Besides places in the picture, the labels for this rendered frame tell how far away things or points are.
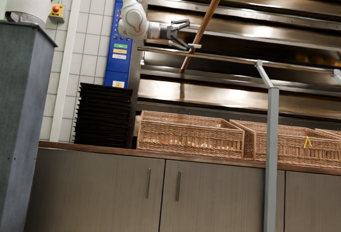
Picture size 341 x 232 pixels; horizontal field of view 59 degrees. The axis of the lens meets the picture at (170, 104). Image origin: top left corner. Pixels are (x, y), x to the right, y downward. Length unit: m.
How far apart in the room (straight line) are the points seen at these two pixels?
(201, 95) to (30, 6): 1.23
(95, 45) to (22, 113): 1.08
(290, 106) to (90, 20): 1.53
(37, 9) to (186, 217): 1.12
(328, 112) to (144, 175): 1.47
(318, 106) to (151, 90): 1.20
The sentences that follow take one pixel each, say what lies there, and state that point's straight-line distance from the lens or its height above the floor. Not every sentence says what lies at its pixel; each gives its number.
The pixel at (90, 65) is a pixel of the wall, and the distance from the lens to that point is 2.14.
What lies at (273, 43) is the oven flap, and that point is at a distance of 2.21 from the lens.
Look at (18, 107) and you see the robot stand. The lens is 1.21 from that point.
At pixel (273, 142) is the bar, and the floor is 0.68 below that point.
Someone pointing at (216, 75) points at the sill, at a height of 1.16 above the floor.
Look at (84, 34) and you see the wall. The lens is 2.22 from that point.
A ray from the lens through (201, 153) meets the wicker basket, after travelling 1.56.
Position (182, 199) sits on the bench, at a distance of 1.50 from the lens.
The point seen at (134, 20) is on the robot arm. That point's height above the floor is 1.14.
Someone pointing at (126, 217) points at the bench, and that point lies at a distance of 1.50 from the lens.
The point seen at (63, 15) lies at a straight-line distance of 2.24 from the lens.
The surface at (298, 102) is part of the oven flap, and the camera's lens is 2.35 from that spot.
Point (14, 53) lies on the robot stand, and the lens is 1.27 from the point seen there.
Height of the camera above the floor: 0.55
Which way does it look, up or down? 10 degrees up
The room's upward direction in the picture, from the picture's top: 5 degrees clockwise
